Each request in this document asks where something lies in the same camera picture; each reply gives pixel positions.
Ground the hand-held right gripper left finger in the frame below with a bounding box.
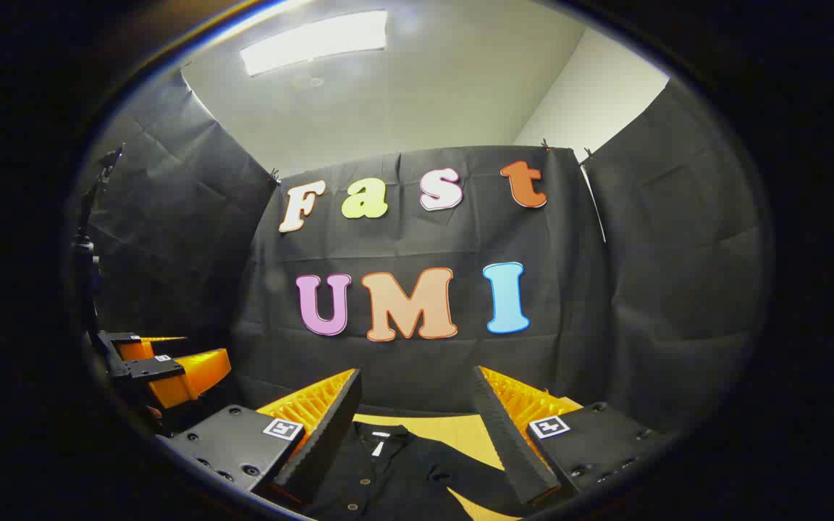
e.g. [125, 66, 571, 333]
[156, 368, 363, 507]

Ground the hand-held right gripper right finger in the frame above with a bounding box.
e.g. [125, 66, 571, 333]
[471, 365, 678, 507]

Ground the black button shirt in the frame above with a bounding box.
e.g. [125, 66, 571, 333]
[301, 422, 534, 521]

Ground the black tripod stand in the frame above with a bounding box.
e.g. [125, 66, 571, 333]
[69, 143, 127, 348]

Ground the black backdrop cloth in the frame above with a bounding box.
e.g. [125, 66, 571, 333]
[73, 69, 772, 435]

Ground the ceiling light panel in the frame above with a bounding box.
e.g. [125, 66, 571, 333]
[241, 10, 389, 77]

